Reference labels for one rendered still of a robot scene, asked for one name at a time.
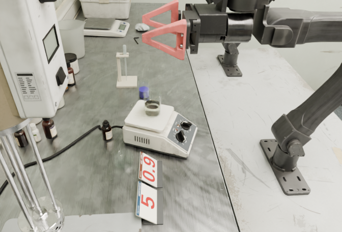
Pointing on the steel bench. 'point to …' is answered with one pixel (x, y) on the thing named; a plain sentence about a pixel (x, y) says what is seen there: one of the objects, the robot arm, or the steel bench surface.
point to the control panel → (183, 132)
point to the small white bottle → (35, 132)
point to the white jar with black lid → (73, 61)
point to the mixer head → (29, 52)
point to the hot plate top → (165, 112)
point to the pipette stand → (131, 82)
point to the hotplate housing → (155, 139)
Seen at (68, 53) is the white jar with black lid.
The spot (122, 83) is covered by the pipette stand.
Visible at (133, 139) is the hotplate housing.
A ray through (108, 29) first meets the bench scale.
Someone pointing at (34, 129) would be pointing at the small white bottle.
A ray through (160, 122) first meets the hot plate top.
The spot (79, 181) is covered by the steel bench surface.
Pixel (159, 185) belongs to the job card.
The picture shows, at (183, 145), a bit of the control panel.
